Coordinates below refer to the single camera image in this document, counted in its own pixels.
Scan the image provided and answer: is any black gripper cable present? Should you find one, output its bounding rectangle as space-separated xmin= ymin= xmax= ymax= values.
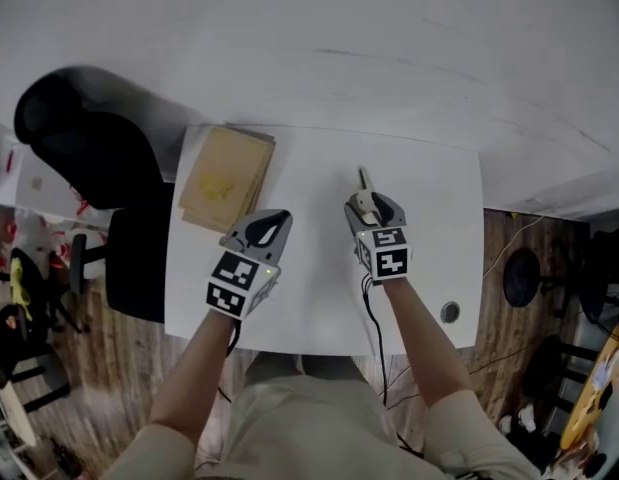
xmin=223 ymin=319 xmax=242 ymax=359
xmin=360 ymin=274 xmax=391 ymax=408

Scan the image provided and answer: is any black frame chair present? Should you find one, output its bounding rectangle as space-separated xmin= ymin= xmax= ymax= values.
xmin=522 ymin=334 xmax=596 ymax=415

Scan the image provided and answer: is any yellow floor cable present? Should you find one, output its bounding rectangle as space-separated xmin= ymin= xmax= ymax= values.
xmin=482 ymin=212 xmax=546 ymax=279

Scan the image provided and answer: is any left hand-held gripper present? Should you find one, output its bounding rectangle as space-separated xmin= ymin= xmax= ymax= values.
xmin=205 ymin=208 xmax=294 ymax=322

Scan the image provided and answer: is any person's right forearm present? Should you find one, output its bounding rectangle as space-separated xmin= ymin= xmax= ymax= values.
xmin=382 ymin=276 xmax=473 ymax=410

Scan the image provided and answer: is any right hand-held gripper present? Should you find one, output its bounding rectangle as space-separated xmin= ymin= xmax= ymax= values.
xmin=343 ymin=165 xmax=413 ymax=285

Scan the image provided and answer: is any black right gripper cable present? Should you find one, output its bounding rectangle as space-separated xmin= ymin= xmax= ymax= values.
xmin=360 ymin=274 xmax=391 ymax=408

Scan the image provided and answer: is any white side desk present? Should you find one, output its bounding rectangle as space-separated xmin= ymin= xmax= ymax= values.
xmin=0 ymin=137 xmax=115 ymax=220

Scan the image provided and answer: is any black round stool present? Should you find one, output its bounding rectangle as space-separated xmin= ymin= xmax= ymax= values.
xmin=502 ymin=246 xmax=580 ymax=310

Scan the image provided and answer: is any person's beige clothing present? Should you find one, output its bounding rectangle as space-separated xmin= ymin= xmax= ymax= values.
xmin=102 ymin=352 xmax=541 ymax=480

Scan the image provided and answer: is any person's left forearm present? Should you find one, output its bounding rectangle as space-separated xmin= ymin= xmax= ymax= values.
xmin=148 ymin=309 xmax=246 ymax=450

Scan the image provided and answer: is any white low shelf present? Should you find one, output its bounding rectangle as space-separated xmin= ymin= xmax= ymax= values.
xmin=0 ymin=377 xmax=39 ymax=480

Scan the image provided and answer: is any black chair with yellow cloth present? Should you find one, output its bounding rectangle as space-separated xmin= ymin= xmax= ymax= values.
xmin=0 ymin=246 xmax=86 ymax=412

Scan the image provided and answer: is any yellow wooden board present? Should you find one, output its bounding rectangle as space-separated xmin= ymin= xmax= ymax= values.
xmin=558 ymin=321 xmax=619 ymax=455

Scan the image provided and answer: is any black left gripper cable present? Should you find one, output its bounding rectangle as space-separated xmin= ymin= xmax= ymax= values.
xmin=223 ymin=319 xmax=242 ymax=359

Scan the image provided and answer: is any black office chair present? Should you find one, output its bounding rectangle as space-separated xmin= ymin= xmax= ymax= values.
xmin=13 ymin=65 xmax=176 ymax=325

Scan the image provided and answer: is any stack of flat cardboard sheets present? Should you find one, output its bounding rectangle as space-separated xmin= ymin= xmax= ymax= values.
xmin=178 ymin=125 xmax=278 ymax=235

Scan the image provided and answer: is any white table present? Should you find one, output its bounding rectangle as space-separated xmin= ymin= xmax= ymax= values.
xmin=163 ymin=123 xmax=486 ymax=358

